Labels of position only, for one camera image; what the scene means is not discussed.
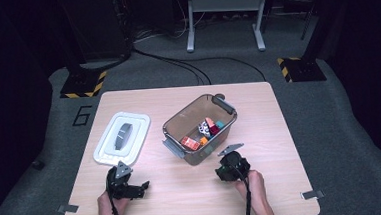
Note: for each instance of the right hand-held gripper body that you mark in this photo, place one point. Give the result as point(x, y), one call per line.
point(233, 166)

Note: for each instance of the dark metal stand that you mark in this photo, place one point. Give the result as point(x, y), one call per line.
point(297, 0)

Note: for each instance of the person's right hand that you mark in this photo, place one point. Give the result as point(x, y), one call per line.
point(255, 187)

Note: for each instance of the white metal stand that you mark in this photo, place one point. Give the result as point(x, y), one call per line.
point(225, 3)

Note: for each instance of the dark equipment cabinet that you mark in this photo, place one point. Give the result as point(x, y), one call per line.
point(100, 26)

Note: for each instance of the orange building block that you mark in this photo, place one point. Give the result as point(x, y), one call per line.
point(203, 141)

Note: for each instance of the magenta building block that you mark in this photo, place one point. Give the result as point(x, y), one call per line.
point(214, 129)

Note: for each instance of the small teal building block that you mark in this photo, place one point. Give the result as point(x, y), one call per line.
point(220, 124)

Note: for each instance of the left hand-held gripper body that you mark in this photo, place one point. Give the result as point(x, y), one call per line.
point(118, 187)

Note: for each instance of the large salmon building block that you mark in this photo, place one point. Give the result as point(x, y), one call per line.
point(190, 143)

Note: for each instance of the person's left hand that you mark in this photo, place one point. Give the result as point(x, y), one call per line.
point(109, 209)

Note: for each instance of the grey tape piece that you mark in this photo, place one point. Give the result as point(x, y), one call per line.
point(67, 208)
point(312, 194)

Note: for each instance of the brown translucent storage box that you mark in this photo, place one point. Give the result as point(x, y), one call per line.
point(185, 117)

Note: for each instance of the small salmon building block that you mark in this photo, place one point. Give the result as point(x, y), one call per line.
point(210, 121)

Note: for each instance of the black yellow striped stand base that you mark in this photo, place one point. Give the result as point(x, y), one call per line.
point(82, 85)
point(304, 70)

